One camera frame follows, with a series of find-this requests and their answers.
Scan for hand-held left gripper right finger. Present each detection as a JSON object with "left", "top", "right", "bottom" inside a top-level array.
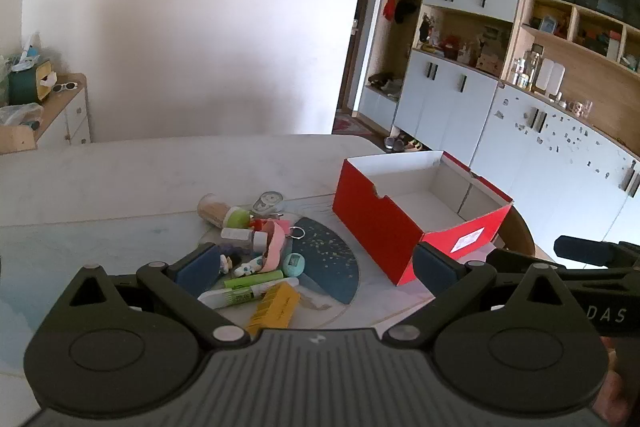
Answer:
[{"left": 382, "top": 241, "right": 573, "bottom": 349}]

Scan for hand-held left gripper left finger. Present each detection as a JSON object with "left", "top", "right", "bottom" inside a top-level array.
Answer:
[{"left": 67, "top": 243, "right": 251, "bottom": 349}]

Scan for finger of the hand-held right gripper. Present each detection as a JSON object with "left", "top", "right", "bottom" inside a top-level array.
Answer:
[{"left": 554, "top": 235, "right": 617, "bottom": 269}]

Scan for clear bottle with silver cap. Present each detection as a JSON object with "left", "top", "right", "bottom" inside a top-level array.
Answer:
[{"left": 221, "top": 228, "right": 269, "bottom": 253}]

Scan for white and green tube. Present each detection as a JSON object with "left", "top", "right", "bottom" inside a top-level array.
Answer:
[{"left": 198, "top": 277, "right": 301, "bottom": 310}]

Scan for white cartoon figurine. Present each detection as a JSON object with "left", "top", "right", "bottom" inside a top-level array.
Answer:
[{"left": 234, "top": 255, "right": 265, "bottom": 279}]

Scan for green lip balm tube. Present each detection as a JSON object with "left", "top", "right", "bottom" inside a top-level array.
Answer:
[{"left": 223, "top": 270, "right": 285, "bottom": 291}]

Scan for red cardboard box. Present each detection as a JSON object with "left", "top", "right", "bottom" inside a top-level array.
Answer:
[{"left": 332, "top": 150, "right": 515, "bottom": 288}]

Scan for pink heart-shaped dish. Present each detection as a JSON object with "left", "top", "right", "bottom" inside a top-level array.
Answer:
[{"left": 259, "top": 221, "right": 290, "bottom": 274}]

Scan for yellow small box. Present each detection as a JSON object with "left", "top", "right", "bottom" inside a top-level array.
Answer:
[{"left": 246, "top": 282, "right": 302, "bottom": 338}]

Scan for person's right hand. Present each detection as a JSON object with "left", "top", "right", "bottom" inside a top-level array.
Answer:
[{"left": 598, "top": 334, "right": 640, "bottom": 427}]

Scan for dark-haired small figurine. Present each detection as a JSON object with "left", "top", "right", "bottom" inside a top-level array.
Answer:
[{"left": 218, "top": 244, "right": 242, "bottom": 276}]

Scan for toothpick jar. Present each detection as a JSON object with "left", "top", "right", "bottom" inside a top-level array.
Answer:
[{"left": 197, "top": 193, "right": 236, "bottom": 228}]

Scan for dark teal round placemat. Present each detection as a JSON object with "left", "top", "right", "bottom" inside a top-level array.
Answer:
[{"left": 199, "top": 213, "right": 362, "bottom": 308}]

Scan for patterned rug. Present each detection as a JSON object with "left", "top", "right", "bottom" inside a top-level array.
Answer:
[{"left": 332, "top": 113, "right": 382, "bottom": 138}]

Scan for white canisters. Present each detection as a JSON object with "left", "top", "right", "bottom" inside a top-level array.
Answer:
[{"left": 537, "top": 56, "right": 566, "bottom": 98}]

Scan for glass jars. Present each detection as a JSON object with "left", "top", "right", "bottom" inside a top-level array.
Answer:
[{"left": 512, "top": 43, "right": 544, "bottom": 90}]

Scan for white side cabinet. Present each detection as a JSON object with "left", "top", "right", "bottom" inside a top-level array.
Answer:
[{"left": 0, "top": 74, "right": 94, "bottom": 154}]

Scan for wooden box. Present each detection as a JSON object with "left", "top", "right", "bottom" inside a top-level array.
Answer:
[{"left": 0, "top": 124, "right": 39, "bottom": 156}]

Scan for clear plastic bag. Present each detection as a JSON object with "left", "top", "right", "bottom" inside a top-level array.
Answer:
[{"left": 0, "top": 102, "right": 44, "bottom": 128}]

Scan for green tissue box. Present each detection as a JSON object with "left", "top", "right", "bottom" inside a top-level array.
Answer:
[{"left": 7, "top": 56, "right": 56, "bottom": 108}]

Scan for brown door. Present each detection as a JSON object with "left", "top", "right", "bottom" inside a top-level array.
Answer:
[{"left": 336, "top": 0, "right": 387, "bottom": 114}]

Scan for dark hanging clothing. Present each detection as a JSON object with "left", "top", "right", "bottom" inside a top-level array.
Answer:
[{"left": 395, "top": 0, "right": 419, "bottom": 26}]

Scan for white wooden wall cabinet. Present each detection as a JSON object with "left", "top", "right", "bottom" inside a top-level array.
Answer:
[{"left": 357, "top": 0, "right": 531, "bottom": 168}]

